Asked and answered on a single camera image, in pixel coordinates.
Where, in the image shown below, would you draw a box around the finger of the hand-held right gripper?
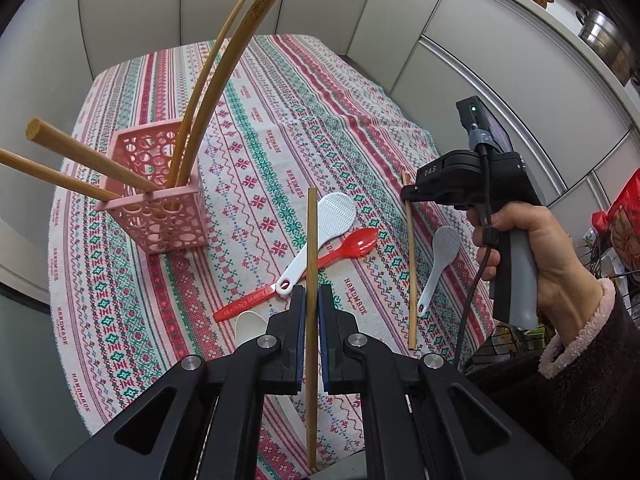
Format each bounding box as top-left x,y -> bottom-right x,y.
400,183 -> 451,207

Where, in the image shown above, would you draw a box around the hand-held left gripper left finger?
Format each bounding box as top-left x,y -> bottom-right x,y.
50,284 -> 307,480

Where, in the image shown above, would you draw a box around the steel stock pot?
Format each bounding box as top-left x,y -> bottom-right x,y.
575,5 -> 634,84

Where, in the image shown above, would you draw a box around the white textured rice spoon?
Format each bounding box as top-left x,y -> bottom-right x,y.
275,192 -> 357,295

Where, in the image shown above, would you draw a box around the long white plastic spoon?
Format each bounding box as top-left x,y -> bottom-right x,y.
235,311 -> 272,347

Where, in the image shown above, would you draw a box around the person's right hand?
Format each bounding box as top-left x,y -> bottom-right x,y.
467,202 -> 603,331

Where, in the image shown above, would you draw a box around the person's right forearm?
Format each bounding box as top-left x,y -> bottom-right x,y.
462,277 -> 640,480

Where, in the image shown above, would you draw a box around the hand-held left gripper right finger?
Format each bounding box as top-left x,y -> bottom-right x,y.
318,284 -> 576,480

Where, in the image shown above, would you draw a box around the striped patterned tablecloth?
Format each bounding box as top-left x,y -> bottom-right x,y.
47,34 -> 501,480

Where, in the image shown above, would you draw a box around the red bag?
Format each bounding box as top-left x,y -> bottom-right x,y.
592,169 -> 640,242

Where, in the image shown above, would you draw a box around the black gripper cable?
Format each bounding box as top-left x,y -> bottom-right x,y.
452,142 -> 498,364

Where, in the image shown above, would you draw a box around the black wire rack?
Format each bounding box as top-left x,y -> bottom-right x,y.
580,230 -> 640,322

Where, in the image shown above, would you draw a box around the white kitchen cabinets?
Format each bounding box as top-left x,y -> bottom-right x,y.
75,0 -> 640,211

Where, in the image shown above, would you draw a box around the small white rice spoon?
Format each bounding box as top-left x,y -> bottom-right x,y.
416,226 -> 461,317

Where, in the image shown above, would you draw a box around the red plastic spork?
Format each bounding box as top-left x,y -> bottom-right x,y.
213,227 -> 380,322

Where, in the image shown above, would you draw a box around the pink perforated plastic basket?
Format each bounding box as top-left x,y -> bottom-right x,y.
95,117 -> 208,256

